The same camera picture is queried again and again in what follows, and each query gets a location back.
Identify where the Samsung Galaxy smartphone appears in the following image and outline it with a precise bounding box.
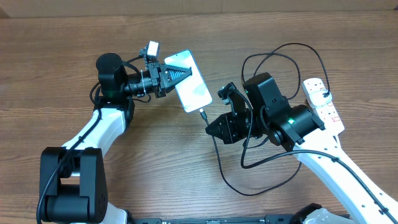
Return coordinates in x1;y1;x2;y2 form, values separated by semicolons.
164;49;212;113

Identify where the black USB charging cable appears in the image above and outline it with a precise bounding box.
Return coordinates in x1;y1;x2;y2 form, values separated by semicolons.
198;42;331;197

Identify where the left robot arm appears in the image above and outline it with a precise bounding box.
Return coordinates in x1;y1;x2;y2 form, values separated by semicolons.
36;53;193;223

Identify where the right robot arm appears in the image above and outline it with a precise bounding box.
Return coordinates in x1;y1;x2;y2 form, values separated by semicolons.
205;73;397;223

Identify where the white charger plug adapter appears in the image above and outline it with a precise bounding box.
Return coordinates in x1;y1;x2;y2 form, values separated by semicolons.
307;89;332;108

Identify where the white power strip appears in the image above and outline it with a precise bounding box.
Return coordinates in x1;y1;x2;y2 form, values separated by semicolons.
303;78;345;136

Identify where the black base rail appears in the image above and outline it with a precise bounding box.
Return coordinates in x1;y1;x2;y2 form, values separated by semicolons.
130;214;352;224

